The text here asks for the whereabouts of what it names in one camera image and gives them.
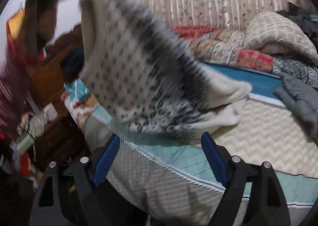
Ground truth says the beige patterned folded blanket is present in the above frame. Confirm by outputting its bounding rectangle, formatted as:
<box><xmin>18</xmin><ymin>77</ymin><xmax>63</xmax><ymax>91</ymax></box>
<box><xmin>244</xmin><ymin>12</ymin><xmax>317</xmax><ymax>65</ymax></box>

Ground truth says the red patchwork quilt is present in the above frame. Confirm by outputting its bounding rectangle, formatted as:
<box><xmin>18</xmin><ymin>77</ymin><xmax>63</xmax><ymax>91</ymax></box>
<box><xmin>172</xmin><ymin>25</ymin><xmax>273</xmax><ymax>74</ymax></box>

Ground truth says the black clothes pile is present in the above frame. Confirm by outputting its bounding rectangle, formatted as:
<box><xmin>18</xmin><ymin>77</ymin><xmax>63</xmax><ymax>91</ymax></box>
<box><xmin>277</xmin><ymin>2</ymin><xmax>317</xmax><ymax>48</ymax></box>

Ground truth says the carved brown wooden headboard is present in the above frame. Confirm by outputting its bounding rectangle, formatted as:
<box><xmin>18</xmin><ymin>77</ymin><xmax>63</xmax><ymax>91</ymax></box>
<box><xmin>30</xmin><ymin>24</ymin><xmax>83</xmax><ymax>117</ymax></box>

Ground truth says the white black-patterned fleece garment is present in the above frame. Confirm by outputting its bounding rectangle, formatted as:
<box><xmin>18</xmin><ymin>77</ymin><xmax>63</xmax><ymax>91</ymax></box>
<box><xmin>79</xmin><ymin>0</ymin><xmax>252</xmax><ymax>141</ymax></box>

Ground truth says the blue ribbed bed mat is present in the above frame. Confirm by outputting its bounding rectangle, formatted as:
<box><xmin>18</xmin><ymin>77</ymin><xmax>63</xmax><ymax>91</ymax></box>
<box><xmin>201</xmin><ymin>61</ymin><xmax>282</xmax><ymax>100</ymax></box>

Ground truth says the grey padded jacket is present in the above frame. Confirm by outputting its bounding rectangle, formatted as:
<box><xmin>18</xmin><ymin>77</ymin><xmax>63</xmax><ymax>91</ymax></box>
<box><xmin>274</xmin><ymin>73</ymin><xmax>317</xmax><ymax>144</ymax></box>

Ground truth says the dark navy pillow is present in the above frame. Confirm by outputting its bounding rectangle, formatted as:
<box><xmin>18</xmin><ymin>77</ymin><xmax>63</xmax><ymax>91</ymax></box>
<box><xmin>60</xmin><ymin>46</ymin><xmax>85</xmax><ymax>83</ymax></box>

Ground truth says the beige zigzag bed cover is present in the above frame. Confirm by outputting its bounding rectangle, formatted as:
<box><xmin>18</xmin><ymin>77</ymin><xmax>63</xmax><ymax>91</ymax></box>
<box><xmin>212</xmin><ymin>100</ymin><xmax>317</xmax><ymax>178</ymax></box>

